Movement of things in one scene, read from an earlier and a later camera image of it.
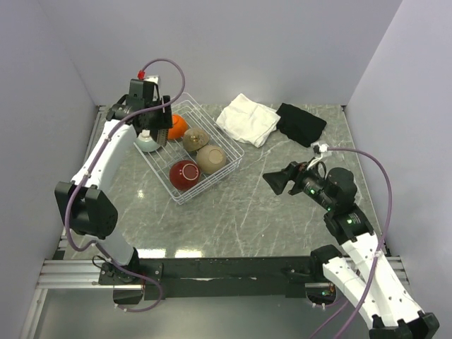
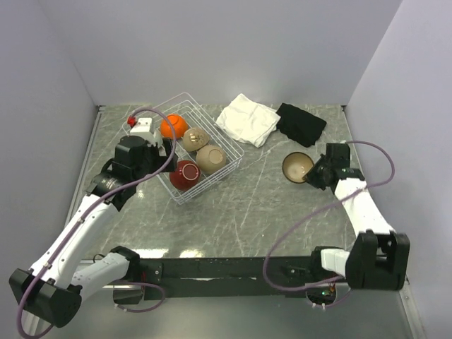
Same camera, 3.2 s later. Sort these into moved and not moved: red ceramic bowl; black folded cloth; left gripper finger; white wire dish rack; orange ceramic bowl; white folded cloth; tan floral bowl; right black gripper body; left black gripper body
Moved: left black gripper body; right black gripper body; left gripper finger
Not moved: red ceramic bowl; white folded cloth; white wire dish rack; black folded cloth; tan floral bowl; orange ceramic bowl
